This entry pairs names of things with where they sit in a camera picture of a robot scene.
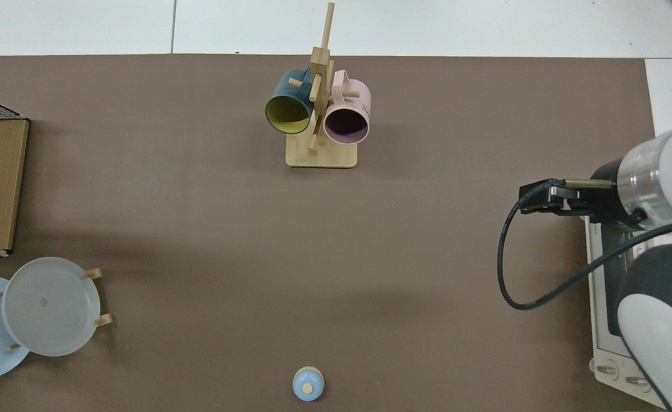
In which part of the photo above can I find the pale toaster oven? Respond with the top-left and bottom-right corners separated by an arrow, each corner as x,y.
585,216 -> 667,409

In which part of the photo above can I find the pink mug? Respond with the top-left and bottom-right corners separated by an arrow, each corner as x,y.
323,70 -> 371,145

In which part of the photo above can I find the wooden cup stand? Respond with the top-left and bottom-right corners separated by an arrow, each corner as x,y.
286,2 -> 358,169

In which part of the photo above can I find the teal mug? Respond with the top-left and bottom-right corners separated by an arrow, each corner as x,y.
265,68 -> 317,135

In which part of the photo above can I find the small blue round bell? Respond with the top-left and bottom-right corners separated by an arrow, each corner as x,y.
292,366 -> 325,402

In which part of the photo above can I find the brown table cloth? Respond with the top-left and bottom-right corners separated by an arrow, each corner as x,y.
0,54 -> 671,412

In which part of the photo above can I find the wooden plate rack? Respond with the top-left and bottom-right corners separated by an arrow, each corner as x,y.
0,268 -> 113,351

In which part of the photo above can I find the grey plate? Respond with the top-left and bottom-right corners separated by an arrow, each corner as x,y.
1,257 -> 101,357

